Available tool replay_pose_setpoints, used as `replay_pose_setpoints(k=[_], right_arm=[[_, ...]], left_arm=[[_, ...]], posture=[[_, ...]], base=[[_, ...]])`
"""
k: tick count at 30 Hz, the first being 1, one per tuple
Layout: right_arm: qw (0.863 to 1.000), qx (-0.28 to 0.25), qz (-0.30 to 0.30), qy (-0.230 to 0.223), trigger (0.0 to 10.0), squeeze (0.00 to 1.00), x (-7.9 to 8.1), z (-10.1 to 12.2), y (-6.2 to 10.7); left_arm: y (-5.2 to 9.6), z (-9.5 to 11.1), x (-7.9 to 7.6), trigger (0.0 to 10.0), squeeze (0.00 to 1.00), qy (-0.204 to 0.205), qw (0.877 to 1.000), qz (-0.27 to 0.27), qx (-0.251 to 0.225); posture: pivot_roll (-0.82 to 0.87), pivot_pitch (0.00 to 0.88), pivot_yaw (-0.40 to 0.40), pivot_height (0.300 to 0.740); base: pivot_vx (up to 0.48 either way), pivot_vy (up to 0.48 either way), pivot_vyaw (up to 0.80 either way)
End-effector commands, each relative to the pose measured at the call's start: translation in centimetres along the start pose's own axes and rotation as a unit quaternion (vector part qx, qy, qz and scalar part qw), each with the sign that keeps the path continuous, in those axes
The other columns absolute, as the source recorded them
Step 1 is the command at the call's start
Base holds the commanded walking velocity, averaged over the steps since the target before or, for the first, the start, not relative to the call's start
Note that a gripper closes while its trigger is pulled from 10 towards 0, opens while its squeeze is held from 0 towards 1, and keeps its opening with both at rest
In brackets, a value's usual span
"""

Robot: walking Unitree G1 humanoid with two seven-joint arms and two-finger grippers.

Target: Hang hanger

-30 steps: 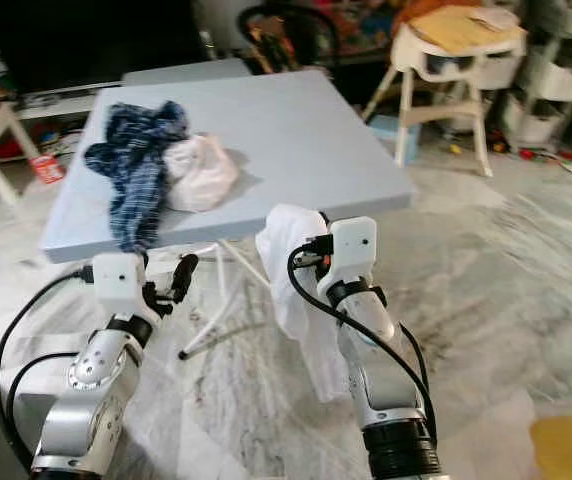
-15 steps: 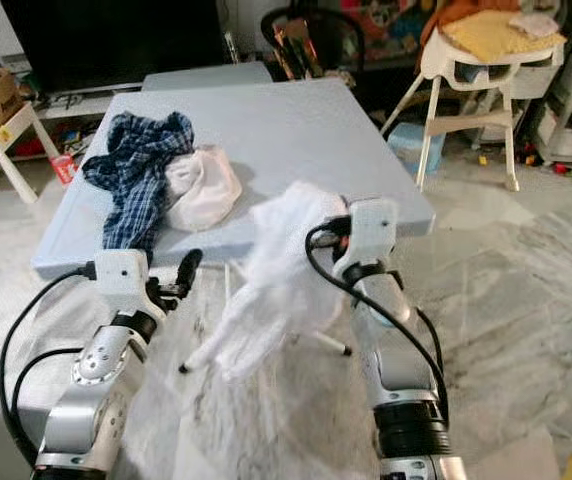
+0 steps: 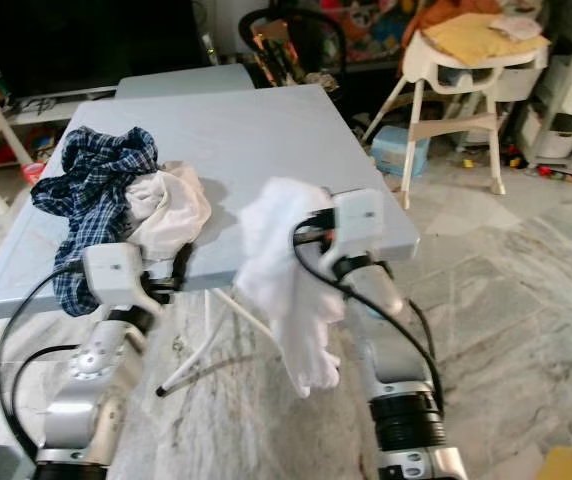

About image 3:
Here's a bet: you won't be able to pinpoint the yellow quilted cushion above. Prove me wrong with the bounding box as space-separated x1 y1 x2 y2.
421 12 547 69

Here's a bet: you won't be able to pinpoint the white shirt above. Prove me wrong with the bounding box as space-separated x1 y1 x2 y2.
236 178 347 396

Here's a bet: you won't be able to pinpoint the colourful cartoon play mat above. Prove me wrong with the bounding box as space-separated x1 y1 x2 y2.
316 0 422 41

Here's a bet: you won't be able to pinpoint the black round chair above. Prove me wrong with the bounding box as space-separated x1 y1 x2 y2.
238 8 347 89

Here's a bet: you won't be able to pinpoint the grey folding table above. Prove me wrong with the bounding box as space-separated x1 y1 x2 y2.
0 65 420 321

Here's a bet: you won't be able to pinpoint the orange brown garment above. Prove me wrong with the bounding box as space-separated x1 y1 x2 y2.
406 0 477 29

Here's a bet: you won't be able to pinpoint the black television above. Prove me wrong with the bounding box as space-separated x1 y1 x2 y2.
0 0 207 101

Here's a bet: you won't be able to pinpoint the white drawer cart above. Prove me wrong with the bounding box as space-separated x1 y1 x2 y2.
516 50 572 171

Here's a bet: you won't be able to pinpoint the small pink cloth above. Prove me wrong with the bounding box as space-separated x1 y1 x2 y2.
491 12 542 41

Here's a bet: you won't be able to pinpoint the light blue box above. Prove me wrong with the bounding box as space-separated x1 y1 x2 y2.
369 125 430 179

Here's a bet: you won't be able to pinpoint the white metal table legs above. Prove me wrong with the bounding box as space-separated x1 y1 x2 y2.
156 290 277 398

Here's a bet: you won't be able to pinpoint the cream garment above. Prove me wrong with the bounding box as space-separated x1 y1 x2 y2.
126 165 212 263

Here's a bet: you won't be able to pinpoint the blue plaid shirt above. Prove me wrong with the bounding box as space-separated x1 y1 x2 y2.
31 127 162 319

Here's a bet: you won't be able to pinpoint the white baby high chair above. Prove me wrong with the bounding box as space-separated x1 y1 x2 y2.
361 25 552 211

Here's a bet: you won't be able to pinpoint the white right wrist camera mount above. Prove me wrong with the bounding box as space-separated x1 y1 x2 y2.
329 188 387 266

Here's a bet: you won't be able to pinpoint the red can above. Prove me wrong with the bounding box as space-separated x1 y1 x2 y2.
23 163 49 186

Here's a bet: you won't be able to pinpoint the white television stand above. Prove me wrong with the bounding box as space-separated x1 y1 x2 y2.
6 88 127 121

